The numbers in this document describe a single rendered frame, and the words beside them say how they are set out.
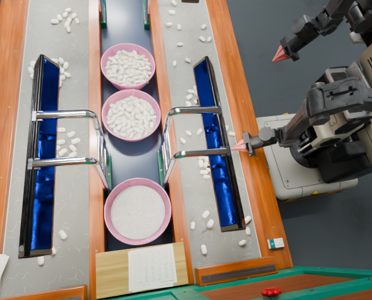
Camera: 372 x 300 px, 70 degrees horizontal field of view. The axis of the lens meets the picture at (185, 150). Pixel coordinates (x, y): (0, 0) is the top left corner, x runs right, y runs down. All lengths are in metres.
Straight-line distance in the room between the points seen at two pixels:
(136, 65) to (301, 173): 1.28
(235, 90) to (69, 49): 0.87
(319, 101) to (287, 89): 1.84
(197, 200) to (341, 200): 1.53
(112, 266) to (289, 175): 1.30
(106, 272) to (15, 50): 1.08
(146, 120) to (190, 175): 0.33
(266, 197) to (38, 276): 0.95
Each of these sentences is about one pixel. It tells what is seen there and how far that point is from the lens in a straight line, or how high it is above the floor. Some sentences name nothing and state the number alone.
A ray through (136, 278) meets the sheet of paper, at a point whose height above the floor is 0.78.
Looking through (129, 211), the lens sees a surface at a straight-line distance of 1.15.
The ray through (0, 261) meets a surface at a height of 0.77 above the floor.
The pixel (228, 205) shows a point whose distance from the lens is 0.83.
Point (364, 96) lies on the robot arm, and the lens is 0.85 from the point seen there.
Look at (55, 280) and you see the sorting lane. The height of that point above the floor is 0.74.
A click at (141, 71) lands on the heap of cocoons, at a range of 1.45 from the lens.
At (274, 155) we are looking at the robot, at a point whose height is 0.28.
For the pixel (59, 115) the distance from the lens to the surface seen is 0.88.
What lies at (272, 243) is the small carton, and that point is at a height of 0.78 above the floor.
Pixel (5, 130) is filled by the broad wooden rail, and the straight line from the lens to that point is 1.33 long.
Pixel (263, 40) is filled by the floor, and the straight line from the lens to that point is 2.94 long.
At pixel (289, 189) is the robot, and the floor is 0.28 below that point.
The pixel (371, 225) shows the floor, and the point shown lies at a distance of 2.59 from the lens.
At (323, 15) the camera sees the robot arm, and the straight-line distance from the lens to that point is 1.23.
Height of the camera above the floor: 1.86
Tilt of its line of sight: 66 degrees down
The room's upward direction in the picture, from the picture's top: 24 degrees clockwise
